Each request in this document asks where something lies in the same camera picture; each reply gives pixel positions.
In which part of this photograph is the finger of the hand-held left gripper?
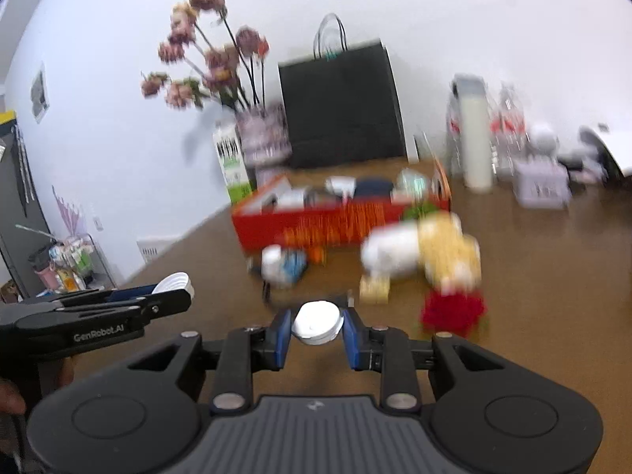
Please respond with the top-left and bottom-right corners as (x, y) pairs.
(37, 284), (164, 308)
(54, 289), (193, 329)

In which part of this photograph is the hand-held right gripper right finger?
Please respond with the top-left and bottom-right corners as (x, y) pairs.
(340, 308), (509, 413)

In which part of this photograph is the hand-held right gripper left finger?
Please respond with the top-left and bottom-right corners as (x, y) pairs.
(127, 308), (294, 413)

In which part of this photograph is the white round lid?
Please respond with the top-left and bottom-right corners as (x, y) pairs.
(291, 301), (345, 346)

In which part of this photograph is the red cardboard box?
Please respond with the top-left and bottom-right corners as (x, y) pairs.
(230, 158), (452, 258)

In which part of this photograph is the translucent cotton swab box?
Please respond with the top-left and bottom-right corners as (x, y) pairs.
(274, 185), (309, 211)

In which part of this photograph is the dark blue case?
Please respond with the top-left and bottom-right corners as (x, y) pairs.
(355, 178), (394, 198)

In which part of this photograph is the white tissue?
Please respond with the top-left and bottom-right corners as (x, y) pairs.
(326, 176), (357, 198)

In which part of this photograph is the clear plastic bag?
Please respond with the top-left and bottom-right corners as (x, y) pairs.
(393, 168), (430, 203)

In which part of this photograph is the person's left hand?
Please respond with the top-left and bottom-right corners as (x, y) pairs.
(0, 378), (26, 416)

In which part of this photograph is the small yellow box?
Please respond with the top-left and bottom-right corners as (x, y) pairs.
(359, 276), (391, 304)

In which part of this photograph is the cluttered storage cart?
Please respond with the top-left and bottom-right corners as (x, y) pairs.
(27, 232), (117, 292)

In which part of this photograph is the white and blue small object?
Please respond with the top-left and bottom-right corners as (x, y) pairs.
(259, 244), (309, 290)

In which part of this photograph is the white and yellow plush toy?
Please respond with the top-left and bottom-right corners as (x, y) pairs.
(359, 212), (482, 297)

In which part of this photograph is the red rose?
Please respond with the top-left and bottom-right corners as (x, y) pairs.
(419, 289), (487, 337)

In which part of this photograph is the dark metal cabinet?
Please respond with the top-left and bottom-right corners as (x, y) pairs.
(0, 111), (53, 287)

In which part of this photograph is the white and green milk carton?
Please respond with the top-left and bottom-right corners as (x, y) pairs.
(212, 121), (252, 204)

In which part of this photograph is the purple textured vase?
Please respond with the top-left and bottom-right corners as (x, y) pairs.
(234, 103), (293, 169)

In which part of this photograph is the wooden desk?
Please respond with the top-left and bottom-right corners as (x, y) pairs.
(118, 155), (632, 474)

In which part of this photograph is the black paper bag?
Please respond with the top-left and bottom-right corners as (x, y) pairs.
(277, 12), (408, 169)

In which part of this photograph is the clear water bottle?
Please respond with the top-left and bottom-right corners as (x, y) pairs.
(494, 81), (527, 179)
(447, 90), (465, 169)

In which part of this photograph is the white thermos bottle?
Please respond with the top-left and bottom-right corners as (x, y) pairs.
(447, 74), (495, 191)

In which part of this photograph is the white tin box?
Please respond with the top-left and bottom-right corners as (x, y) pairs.
(511, 155), (571, 208)

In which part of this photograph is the white round speaker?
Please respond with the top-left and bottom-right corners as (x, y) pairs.
(527, 122), (559, 159)

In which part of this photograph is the black desk device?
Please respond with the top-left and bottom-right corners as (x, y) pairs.
(558, 150), (608, 183)

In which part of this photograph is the pink wall decoration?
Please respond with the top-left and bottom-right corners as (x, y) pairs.
(52, 185), (87, 238)

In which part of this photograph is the wall poster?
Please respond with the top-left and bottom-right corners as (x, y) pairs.
(30, 62), (51, 124)

